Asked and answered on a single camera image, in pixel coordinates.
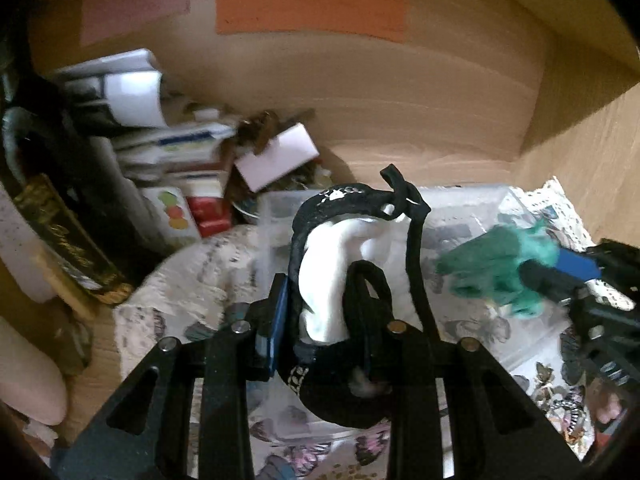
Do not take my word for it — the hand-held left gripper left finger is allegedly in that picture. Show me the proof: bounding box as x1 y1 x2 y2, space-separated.
52 272 293 480

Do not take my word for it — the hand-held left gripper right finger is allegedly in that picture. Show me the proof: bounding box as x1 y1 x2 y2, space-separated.
362 320 598 480

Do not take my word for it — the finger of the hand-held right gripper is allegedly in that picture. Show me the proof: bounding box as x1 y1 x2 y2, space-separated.
552 246 603 283
519 260 587 306

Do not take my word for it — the green fuzzy cloth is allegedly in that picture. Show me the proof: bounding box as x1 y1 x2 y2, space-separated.
436 220 560 320

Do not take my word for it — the black and white soft garment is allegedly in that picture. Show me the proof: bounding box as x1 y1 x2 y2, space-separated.
287 164 433 430

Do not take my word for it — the clear plastic container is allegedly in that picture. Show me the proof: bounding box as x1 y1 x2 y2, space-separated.
252 185 576 443

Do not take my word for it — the person's right hand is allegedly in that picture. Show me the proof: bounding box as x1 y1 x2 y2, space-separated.
592 387 632 428

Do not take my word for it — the butterfly print lace tablecloth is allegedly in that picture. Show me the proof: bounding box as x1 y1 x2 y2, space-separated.
114 175 640 480

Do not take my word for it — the red box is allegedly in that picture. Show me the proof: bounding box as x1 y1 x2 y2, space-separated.
186 194 233 238

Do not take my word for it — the fruit print box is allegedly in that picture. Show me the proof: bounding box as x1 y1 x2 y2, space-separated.
145 186 202 248

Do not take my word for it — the white folded card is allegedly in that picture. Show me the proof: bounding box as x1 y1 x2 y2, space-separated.
234 122 321 193

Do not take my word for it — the brown crumpled wrapper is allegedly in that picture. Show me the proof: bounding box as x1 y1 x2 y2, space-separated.
220 107 317 161

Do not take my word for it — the dark bottle with gold label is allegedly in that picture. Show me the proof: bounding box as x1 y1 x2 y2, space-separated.
0 72 136 318

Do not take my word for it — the pale pink rounded object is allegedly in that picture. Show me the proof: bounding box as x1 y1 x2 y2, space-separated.
0 317 69 427

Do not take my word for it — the stack of white paper boxes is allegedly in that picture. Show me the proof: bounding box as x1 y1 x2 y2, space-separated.
50 49 241 188

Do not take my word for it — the orange paper strip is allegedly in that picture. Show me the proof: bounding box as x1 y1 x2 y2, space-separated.
215 0 411 43

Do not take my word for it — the pink paper sheet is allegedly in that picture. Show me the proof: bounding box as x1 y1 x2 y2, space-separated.
80 0 201 48

